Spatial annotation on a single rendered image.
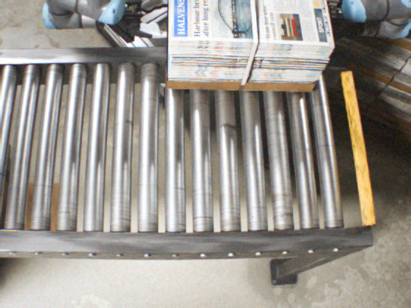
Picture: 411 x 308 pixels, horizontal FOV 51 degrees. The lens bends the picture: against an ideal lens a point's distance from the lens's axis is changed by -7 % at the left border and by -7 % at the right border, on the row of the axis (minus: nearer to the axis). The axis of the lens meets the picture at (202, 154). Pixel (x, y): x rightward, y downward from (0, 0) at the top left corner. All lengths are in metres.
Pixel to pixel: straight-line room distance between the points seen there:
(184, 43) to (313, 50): 0.29
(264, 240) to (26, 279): 1.13
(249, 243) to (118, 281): 0.89
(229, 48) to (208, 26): 0.07
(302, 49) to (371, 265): 1.22
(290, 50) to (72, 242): 0.66
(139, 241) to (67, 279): 0.87
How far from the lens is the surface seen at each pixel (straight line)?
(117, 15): 1.15
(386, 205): 2.12
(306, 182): 1.13
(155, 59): 1.22
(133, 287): 1.84
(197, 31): 0.99
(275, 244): 1.07
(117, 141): 1.12
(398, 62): 1.77
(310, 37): 1.03
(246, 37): 1.00
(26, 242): 1.10
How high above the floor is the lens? 1.83
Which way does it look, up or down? 69 degrees down
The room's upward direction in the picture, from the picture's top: 12 degrees clockwise
